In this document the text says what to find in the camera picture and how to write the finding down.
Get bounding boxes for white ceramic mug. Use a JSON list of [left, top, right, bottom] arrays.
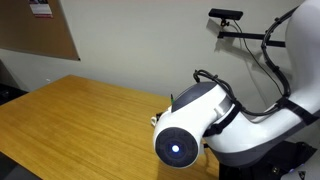
[[150, 115, 160, 128]]

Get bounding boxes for brown cork board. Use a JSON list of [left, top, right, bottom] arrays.
[[0, 0, 81, 62]]

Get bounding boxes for paper notice with red header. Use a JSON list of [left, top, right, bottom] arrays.
[[28, 0, 54, 19]]

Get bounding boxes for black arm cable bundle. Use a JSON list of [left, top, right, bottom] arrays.
[[192, 5, 298, 118]]

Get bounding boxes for thin black camera cable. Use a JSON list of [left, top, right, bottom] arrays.
[[233, 19, 278, 108]]

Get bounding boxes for black stereo camera bar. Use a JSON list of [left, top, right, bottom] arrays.
[[208, 8, 244, 21]]

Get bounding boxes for black camera mount rod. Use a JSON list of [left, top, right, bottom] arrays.
[[217, 19, 287, 48]]

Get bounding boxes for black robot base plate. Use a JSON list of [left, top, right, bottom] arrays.
[[218, 139, 318, 180]]

